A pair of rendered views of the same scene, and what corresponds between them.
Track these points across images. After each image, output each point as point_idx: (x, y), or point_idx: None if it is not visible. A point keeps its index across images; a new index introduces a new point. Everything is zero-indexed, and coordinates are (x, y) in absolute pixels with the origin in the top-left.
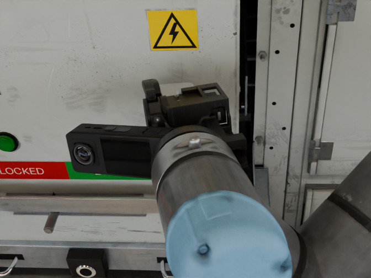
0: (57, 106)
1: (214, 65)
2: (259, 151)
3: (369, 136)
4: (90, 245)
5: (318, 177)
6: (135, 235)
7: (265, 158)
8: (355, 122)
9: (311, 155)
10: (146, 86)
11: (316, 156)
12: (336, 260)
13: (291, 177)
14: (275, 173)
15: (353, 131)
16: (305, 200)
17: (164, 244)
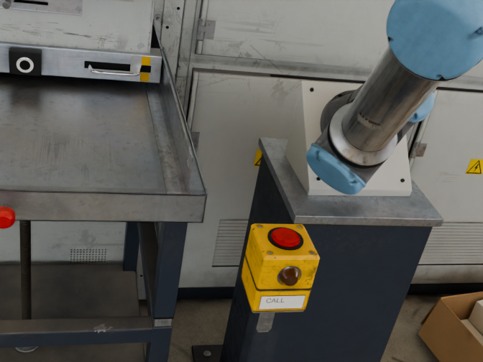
0: None
1: None
2: (157, 31)
3: (241, 18)
4: (29, 45)
5: (203, 61)
6: (69, 38)
7: (162, 38)
8: (231, 3)
9: (199, 32)
10: None
11: (202, 36)
12: None
13: (182, 59)
14: (169, 54)
15: (230, 12)
16: (191, 83)
17: (92, 49)
